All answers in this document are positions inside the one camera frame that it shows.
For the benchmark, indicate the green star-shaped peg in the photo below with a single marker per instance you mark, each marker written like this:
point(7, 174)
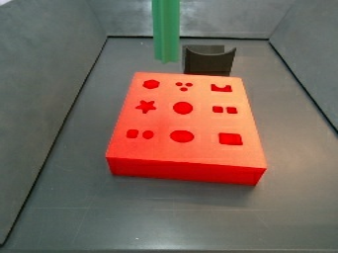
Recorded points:
point(166, 29)

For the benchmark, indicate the red shape-sorting block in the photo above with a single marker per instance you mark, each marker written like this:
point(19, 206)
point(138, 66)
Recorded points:
point(186, 128)

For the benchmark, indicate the dark grey curved block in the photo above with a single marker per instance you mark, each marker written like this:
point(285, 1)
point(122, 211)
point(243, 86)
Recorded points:
point(207, 59)

